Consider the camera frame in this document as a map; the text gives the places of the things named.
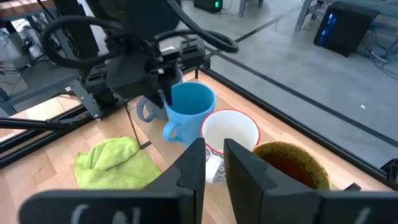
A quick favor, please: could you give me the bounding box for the black box with green light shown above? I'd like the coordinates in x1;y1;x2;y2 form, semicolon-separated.
193;0;224;14

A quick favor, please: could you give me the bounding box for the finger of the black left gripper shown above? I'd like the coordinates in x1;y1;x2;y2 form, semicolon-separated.
162;70;181;106
146;80;165;109

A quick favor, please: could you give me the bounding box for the white grey patterned mug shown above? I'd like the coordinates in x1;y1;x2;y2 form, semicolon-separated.
200;108;261;185

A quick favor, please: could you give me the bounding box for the wooden background table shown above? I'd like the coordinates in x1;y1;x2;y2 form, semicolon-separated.
0;0;57;20

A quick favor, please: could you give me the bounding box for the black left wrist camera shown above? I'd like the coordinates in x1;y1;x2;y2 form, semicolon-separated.
84;67;118;107

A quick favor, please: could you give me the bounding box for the grey blue mug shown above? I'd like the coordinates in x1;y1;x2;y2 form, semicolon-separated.
136;70;184;123

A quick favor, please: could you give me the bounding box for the black computer tower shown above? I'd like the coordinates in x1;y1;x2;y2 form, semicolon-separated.
313;1;379;58

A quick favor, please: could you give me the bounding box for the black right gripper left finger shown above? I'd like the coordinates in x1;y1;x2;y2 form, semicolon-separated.
18;138;207;224

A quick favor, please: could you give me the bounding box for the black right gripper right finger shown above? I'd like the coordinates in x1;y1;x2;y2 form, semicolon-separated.
223;138;398;224

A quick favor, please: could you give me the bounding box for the brown green glazed mug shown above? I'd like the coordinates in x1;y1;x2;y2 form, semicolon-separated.
251;141;332;191

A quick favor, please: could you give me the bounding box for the light blue mug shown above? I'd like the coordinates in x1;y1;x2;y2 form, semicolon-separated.
162;82;217;147

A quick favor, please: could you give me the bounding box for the green microfibre cloth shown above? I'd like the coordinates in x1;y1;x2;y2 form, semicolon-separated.
73;136;162;190

